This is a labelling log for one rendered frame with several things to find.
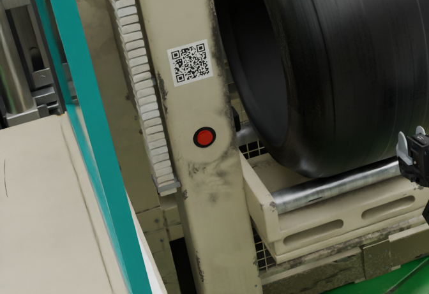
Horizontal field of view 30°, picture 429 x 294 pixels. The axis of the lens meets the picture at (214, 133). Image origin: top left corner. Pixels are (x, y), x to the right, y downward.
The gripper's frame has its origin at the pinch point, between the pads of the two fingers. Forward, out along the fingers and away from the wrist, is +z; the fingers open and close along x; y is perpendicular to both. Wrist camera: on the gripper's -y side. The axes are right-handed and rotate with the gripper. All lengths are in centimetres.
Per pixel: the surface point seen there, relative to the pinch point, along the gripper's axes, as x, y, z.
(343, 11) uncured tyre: 9.0, 29.0, -2.3
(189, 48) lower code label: 31.6, 24.4, 15.3
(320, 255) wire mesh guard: -3, -63, 67
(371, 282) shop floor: -25, -93, 86
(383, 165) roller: -1.5, -9.3, 12.7
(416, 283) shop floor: -38, -94, 79
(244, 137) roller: 18.9, -7.1, 39.8
